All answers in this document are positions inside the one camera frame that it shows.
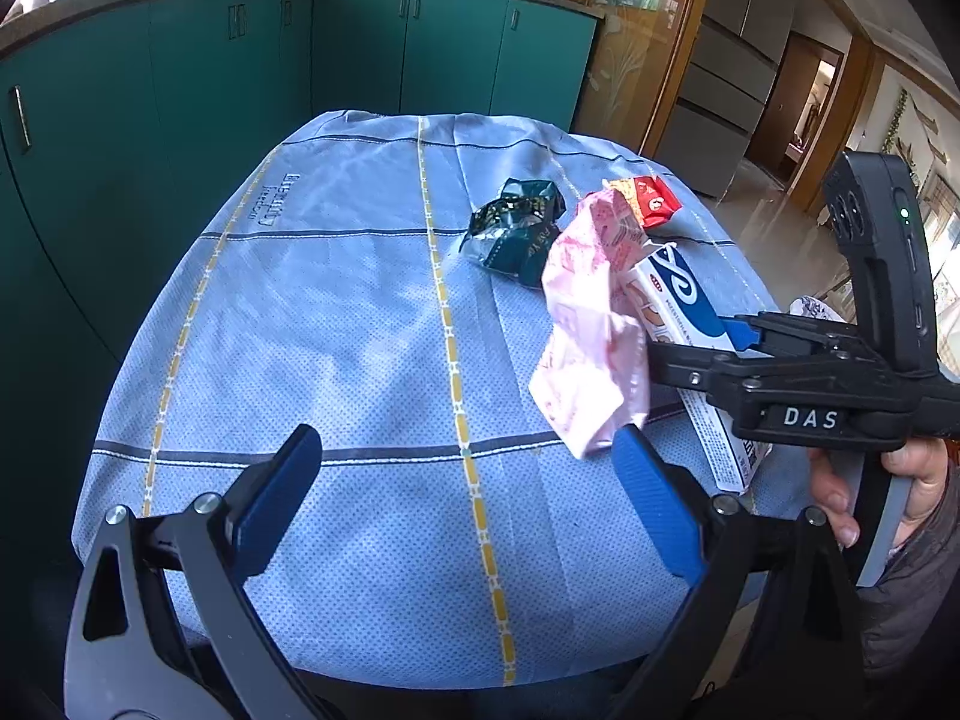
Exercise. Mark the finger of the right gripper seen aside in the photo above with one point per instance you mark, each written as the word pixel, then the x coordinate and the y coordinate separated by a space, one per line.
pixel 741 333

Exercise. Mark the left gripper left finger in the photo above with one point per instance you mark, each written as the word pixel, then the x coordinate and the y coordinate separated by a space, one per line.
pixel 161 626

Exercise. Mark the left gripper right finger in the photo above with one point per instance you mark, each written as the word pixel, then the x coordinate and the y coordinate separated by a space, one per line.
pixel 802 656

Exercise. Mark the blue white ointment box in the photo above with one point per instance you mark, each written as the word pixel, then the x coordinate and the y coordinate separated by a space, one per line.
pixel 687 336

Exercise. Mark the pink plastic bag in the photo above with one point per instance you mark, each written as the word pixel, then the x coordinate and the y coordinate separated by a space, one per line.
pixel 593 377

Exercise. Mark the red snack wrapper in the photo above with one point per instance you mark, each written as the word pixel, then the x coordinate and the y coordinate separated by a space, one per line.
pixel 649 197

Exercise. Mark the dark green foil wrapper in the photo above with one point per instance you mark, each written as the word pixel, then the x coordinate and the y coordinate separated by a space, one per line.
pixel 512 234

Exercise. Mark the white lined trash bin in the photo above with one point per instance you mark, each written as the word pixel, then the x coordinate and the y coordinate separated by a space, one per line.
pixel 813 308

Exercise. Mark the right hand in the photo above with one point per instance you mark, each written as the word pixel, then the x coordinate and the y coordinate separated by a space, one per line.
pixel 925 463

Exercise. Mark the grey refrigerator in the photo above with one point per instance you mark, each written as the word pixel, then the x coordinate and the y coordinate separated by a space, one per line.
pixel 727 83

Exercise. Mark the blue tablecloth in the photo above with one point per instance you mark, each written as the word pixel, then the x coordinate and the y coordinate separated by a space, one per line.
pixel 450 540

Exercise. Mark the teal lower cabinets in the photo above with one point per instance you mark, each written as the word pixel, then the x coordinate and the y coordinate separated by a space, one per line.
pixel 126 123

